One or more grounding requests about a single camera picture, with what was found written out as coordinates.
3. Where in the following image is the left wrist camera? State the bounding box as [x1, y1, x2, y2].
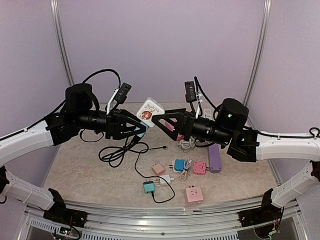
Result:
[105, 82, 132, 115]

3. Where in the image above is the light blue charger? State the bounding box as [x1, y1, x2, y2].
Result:
[134, 122, 150, 138]

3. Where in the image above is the black usb cable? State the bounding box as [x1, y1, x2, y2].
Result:
[134, 147, 176, 204]
[98, 134, 168, 168]

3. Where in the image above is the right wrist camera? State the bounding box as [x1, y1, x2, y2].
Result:
[184, 81, 203, 117]

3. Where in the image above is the aluminium frame post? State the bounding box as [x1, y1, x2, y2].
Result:
[241, 0, 272, 109]
[49, 0, 76, 87]

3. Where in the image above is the pink socket adapter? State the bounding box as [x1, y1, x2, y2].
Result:
[192, 161, 207, 176]

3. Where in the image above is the white power cord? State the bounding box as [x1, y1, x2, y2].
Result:
[176, 138, 215, 152]

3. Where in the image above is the right aluminium frame post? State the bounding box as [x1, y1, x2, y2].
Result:
[241, 0, 272, 109]

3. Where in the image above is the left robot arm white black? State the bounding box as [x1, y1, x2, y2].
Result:
[0, 68, 147, 223]

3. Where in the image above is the thin white usb cable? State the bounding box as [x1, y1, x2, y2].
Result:
[172, 157, 195, 183]

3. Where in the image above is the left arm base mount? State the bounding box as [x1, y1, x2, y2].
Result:
[43, 188, 88, 228]

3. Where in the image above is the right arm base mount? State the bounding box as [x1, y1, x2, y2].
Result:
[238, 188, 283, 227]

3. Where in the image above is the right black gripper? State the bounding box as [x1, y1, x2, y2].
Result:
[152, 107, 233, 146]

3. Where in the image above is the white cube socket adapter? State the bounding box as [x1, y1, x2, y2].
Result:
[136, 97, 165, 128]

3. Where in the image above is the white power strip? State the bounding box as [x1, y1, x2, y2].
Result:
[202, 108, 213, 120]

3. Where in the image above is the pink cube socket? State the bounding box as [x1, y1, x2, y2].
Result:
[184, 186, 204, 207]

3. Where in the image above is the blue plug adapter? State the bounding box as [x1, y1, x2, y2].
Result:
[169, 159, 186, 174]

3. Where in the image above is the white usb charger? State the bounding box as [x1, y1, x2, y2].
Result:
[157, 174, 174, 186]

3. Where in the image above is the front aluminium rail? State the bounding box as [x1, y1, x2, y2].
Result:
[17, 197, 308, 240]

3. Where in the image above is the purple power strip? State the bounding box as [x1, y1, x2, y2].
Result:
[208, 144, 222, 174]

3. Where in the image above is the pink triangular socket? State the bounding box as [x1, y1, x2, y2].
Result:
[164, 121, 184, 142]

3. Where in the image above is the teal usb charger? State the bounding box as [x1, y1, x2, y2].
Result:
[143, 181, 156, 194]

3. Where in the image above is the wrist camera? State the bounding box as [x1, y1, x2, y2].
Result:
[105, 82, 132, 115]
[184, 81, 203, 117]

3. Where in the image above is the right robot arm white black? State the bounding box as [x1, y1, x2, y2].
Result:
[151, 98, 320, 222]

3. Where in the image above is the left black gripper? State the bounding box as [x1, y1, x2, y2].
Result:
[74, 107, 147, 140]

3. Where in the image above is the pink charger plug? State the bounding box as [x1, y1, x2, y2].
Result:
[151, 163, 166, 176]

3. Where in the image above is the left aluminium frame post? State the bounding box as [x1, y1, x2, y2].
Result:
[49, 0, 76, 87]

